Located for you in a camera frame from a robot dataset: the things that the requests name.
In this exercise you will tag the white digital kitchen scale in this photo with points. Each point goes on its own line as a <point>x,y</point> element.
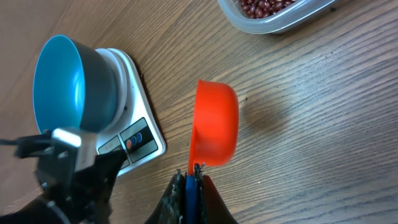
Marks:
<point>133,128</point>

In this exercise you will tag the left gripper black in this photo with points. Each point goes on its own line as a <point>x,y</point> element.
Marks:
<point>52,171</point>

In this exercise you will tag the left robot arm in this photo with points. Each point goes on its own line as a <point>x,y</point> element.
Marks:
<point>28,213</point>

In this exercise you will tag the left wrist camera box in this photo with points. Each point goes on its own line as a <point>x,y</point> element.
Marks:
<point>77,143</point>

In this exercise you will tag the orange measuring scoop blue handle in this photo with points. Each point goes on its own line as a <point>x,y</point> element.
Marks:
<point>214,135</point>

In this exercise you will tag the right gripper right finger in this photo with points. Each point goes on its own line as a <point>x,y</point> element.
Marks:
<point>211,207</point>

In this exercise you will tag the teal plastic bowl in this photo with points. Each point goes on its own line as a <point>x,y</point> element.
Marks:
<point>74,87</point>

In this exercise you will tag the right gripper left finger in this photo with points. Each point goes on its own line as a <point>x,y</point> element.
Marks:
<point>171,207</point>

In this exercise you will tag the clear plastic bean container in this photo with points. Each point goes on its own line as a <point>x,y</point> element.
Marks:
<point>285,20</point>

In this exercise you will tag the red beans in container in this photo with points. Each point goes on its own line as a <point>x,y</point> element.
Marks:
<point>258,9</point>

